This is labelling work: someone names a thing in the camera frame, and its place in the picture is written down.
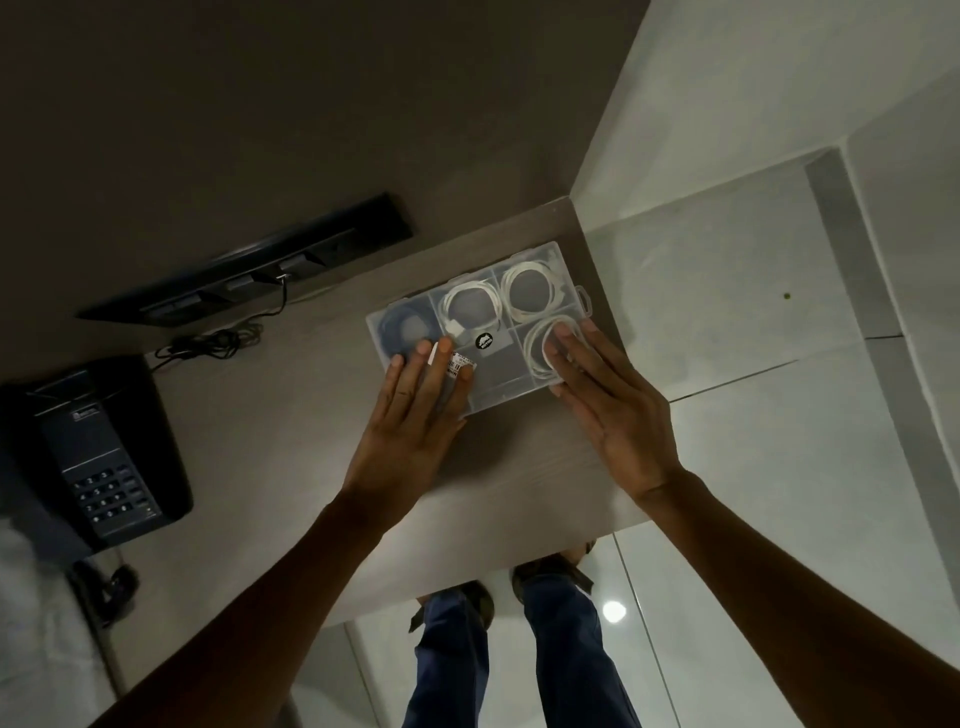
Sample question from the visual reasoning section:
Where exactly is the black desk socket panel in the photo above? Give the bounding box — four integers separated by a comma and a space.
77, 192, 415, 328

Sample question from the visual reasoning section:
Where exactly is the person's right hand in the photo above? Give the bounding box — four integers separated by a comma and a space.
544, 319, 685, 505

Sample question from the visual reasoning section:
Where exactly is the white bedding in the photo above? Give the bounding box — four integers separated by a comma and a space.
0, 516, 117, 728

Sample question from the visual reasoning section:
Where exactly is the white coiled cable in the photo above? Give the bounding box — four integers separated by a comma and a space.
522, 315, 590, 380
439, 279, 504, 337
500, 258, 571, 316

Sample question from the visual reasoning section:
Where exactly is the black telephone cord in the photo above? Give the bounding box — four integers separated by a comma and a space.
67, 558, 141, 631

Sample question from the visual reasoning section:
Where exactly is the dark coiled cable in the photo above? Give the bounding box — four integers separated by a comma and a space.
377, 300, 440, 360

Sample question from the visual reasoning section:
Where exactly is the person's left shoe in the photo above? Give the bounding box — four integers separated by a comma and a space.
408, 580, 497, 636

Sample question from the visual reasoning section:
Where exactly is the person's right shoe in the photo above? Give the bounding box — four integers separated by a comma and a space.
510, 538, 599, 601

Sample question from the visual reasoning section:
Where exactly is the thin black cable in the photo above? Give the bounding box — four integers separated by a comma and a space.
147, 273, 291, 374

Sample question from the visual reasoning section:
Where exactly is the person's left hand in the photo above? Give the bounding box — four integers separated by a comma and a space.
341, 337, 477, 530

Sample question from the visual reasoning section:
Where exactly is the black desk telephone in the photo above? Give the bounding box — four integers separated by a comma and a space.
0, 355, 195, 558

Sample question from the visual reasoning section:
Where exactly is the person's left leg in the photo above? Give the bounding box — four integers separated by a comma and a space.
402, 588, 492, 728

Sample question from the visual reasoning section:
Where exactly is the person's shoe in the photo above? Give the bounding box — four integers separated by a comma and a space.
510, 538, 599, 601
408, 580, 497, 636

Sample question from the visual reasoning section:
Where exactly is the person's leg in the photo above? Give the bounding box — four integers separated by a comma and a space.
402, 588, 492, 728
522, 573, 643, 728

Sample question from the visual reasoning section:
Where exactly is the person's right leg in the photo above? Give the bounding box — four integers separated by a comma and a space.
522, 573, 643, 728

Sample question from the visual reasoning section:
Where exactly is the clear plastic organizer box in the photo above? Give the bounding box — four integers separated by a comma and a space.
365, 240, 595, 417

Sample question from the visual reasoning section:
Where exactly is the person's left forearm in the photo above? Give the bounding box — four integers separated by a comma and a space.
88, 487, 395, 728

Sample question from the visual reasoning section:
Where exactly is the person's right forearm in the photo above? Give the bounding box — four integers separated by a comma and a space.
637, 466, 960, 728

